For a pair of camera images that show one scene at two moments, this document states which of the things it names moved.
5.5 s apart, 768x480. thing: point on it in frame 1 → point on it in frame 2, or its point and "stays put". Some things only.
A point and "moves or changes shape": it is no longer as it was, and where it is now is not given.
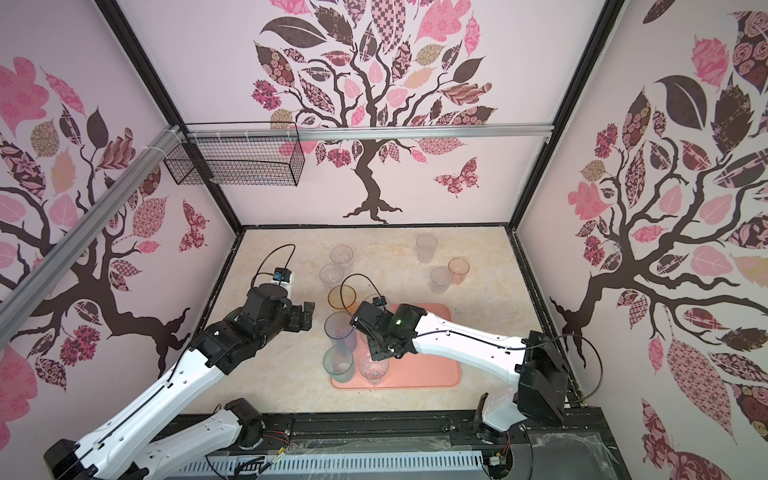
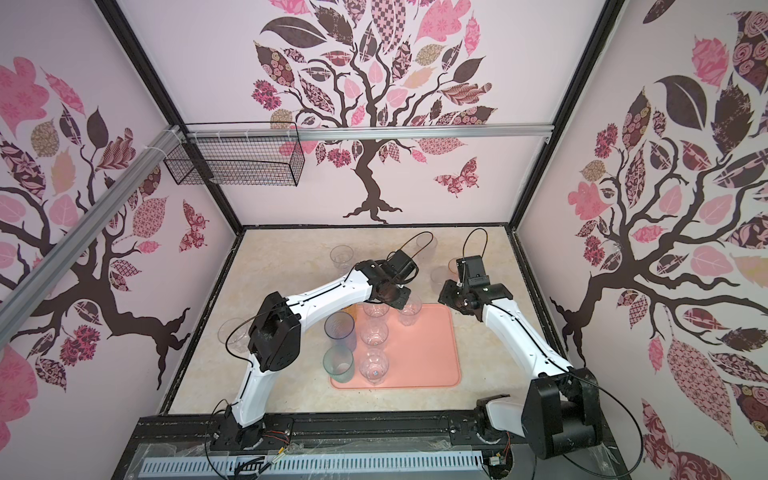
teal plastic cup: (339, 363) stays put
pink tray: (411, 372) stays put
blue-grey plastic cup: (339, 330) stays put
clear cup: (426, 245) stays put
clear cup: (374, 370) stays put
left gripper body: (274, 329) → (396, 297)
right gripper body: (377, 348) → (453, 294)
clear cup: (331, 273) moves or changes shape
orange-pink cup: (458, 267) stays put
